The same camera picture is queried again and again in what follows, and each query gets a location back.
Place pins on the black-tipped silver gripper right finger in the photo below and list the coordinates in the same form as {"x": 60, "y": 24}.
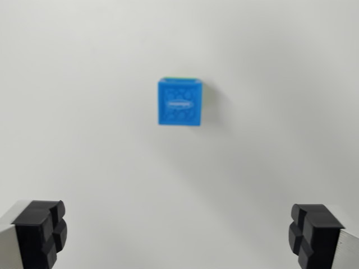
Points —
{"x": 319, "y": 238}

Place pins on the black-tipped silver gripper left finger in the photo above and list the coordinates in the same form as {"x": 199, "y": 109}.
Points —
{"x": 31, "y": 235}

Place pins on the blue rubber toy cube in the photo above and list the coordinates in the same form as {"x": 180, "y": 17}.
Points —
{"x": 179, "y": 103}

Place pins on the green rubber toy cube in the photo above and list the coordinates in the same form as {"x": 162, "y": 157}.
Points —
{"x": 182, "y": 77}

